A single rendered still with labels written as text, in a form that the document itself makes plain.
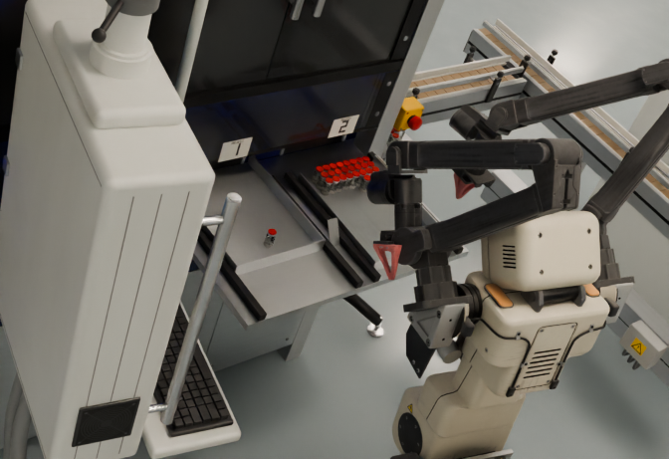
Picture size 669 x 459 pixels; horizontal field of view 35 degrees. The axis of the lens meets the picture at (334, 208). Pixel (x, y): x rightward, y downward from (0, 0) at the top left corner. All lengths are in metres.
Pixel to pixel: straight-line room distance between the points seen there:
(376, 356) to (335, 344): 0.15
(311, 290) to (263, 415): 0.94
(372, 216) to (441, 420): 0.63
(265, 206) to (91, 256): 1.03
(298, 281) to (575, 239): 0.69
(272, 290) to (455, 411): 0.50
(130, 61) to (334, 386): 2.00
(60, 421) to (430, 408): 0.84
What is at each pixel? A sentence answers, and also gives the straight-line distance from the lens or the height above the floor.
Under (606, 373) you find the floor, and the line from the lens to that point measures 4.09.
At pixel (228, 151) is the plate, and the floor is 1.02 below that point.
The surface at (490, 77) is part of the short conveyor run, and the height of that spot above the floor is 0.96.
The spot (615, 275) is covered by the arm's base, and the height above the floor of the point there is 1.22.
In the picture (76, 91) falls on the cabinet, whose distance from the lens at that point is 1.78.
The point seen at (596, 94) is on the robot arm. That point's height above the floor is 1.48.
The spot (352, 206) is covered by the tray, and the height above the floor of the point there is 0.88.
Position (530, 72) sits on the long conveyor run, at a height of 0.93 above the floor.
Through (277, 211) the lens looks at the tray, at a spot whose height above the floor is 0.88.
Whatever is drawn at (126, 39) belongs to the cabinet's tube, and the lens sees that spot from 1.74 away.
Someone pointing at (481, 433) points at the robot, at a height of 0.80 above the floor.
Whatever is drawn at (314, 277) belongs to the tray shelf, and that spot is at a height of 0.88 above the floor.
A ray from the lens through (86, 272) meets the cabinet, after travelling 1.76.
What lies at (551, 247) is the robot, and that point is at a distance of 2.15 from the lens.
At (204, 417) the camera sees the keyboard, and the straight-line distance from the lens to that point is 2.27.
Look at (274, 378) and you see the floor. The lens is 3.50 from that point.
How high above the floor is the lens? 2.60
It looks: 38 degrees down
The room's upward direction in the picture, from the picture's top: 21 degrees clockwise
